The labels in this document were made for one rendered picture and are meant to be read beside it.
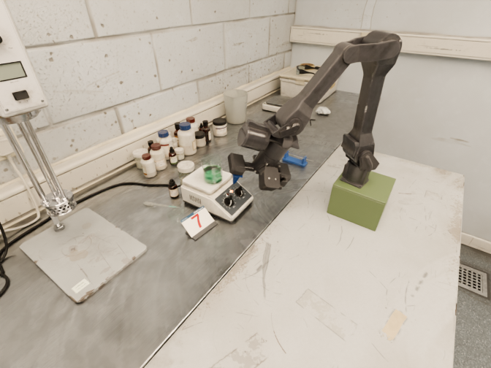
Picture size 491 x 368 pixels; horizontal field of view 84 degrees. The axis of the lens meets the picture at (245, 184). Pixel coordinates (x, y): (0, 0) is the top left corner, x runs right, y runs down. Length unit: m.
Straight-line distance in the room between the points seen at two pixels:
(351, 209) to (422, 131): 1.33
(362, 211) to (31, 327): 0.85
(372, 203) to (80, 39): 1.01
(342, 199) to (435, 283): 0.30
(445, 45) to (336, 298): 1.57
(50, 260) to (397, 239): 0.94
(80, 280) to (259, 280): 0.43
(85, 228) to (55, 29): 0.58
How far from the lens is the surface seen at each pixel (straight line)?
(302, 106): 0.66
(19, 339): 0.79
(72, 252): 0.88
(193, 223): 0.82
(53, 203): 0.78
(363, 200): 0.85
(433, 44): 1.97
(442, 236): 0.99
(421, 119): 2.11
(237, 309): 0.67
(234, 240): 0.79
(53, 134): 1.09
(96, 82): 1.12
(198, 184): 0.86
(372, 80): 0.74
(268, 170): 0.72
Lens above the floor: 1.48
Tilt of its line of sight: 35 degrees down
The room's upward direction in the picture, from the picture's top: straight up
